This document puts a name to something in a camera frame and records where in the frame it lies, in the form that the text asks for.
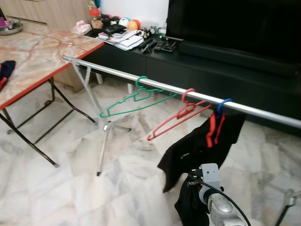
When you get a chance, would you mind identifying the black garment with green logo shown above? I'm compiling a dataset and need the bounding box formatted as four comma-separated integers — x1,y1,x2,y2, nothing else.
175,181,211,226

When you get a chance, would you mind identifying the red plastic hanger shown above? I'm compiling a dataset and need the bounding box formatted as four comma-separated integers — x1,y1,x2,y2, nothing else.
147,88,213,141

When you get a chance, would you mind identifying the navy garment with red stripe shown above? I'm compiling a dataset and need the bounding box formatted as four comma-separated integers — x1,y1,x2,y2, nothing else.
0,60,16,92

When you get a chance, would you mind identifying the blue plastic hanger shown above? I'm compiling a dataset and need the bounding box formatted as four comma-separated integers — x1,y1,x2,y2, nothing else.
216,98,233,116

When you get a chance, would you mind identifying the green plastic hanger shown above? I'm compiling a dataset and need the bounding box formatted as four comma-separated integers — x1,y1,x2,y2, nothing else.
99,76,178,118

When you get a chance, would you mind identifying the black shirt with red trim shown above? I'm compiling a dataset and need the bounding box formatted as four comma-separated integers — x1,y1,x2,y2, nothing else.
158,111,246,193

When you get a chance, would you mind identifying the black TV console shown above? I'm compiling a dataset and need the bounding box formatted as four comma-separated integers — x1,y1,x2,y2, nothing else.
82,28,301,137

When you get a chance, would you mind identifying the black soundbar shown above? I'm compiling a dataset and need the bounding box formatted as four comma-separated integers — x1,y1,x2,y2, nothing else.
178,40,301,79

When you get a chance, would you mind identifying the silver metal clothes rack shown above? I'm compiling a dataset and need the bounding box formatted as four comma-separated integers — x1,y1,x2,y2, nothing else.
62,55,301,226

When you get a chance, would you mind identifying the black remote control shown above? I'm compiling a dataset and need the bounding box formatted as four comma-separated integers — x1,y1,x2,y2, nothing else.
141,40,158,53

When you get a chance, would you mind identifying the stack of white papers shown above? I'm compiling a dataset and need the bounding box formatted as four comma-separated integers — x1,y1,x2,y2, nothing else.
101,29,144,51

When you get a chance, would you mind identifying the black television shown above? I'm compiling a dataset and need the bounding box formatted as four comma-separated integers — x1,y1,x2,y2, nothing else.
166,0,301,66

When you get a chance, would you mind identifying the orange ball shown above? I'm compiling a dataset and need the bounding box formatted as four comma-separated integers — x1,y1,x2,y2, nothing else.
128,19,141,31

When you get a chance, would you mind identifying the jar with red lid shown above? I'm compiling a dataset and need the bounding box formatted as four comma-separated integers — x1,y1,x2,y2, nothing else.
89,7,103,29

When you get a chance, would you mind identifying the pink tissue pack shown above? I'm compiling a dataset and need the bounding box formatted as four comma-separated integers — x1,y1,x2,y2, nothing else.
71,21,92,35

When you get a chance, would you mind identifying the light wooden cabinet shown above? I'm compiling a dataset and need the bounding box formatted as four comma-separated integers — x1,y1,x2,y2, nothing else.
0,0,102,33

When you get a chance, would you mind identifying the metal bowl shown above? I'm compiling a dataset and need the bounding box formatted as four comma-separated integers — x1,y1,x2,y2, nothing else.
0,21,23,36

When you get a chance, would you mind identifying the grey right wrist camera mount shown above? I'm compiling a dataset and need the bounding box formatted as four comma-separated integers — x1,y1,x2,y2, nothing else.
200,163,222,189

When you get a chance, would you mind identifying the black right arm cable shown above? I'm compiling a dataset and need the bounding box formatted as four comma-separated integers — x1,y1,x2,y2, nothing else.
188,177,252,226

